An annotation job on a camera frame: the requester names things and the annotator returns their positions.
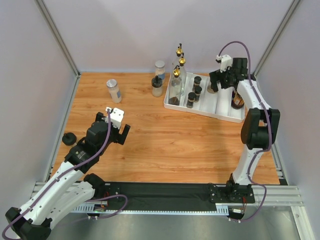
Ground oil bottle dark sauce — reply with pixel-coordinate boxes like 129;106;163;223
172;43;186;74
168;65;182;106

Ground aluminium front rail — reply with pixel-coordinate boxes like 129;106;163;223
31;181;304;207

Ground small black lid jar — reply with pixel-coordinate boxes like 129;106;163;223
186;91;196;109
194;85;202;103

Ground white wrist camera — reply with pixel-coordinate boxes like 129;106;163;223
215;54;233;73
105;107;125;129

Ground silver lid jar blue label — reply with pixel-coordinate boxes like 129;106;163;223
155;60;166;81

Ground oil bottle dark sauce back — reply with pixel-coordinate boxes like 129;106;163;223
168;65;182;106

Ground right aluminium corner post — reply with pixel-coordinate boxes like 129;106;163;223
253;0;302;77

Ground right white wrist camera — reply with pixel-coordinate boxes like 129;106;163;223
215;54;233;73

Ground black base mat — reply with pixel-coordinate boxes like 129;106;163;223
105;182;219;212

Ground oil bottle dark sauce front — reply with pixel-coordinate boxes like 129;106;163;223
172;43;186;74

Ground white compartment tray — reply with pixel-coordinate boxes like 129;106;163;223
163;72;245;123

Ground silver lid jar white beads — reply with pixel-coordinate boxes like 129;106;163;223
106;79;122;103

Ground black label spice shaker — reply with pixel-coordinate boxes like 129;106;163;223
192;75;202;92

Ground black lid glass spice jar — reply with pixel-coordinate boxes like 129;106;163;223
207;85;217;94

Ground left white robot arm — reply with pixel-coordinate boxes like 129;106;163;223
2;107;130;240

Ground black lid jar behind bottle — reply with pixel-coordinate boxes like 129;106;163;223
151;75;163;98

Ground clear oil bottle gold spout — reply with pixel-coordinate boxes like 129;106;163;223
178;53;187;95

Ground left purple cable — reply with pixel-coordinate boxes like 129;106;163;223
1;108;129;240

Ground left aluminium corner post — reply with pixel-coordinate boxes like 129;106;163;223
34;0;81;77

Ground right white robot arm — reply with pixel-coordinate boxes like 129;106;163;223
208;55;281;204

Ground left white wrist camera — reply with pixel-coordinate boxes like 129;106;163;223
105;107;125;129

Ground aluminium corner post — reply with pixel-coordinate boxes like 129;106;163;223
253;0;302;77
34;0;81;77

